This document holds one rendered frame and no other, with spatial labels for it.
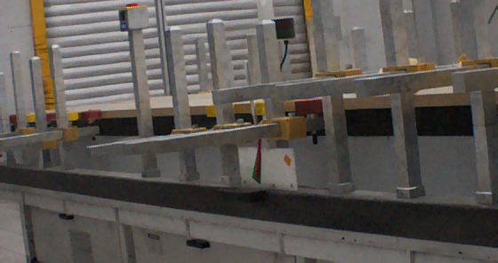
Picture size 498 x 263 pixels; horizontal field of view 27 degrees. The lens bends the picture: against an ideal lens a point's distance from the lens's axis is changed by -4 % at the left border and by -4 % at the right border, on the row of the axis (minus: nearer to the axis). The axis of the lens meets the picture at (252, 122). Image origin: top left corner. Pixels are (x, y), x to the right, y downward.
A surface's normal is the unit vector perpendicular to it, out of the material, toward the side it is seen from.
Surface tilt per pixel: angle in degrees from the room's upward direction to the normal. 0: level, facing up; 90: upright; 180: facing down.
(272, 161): 90
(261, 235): 90
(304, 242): 90
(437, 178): 90
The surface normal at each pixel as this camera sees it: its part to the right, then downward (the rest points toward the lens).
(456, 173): -0.86, 0.12
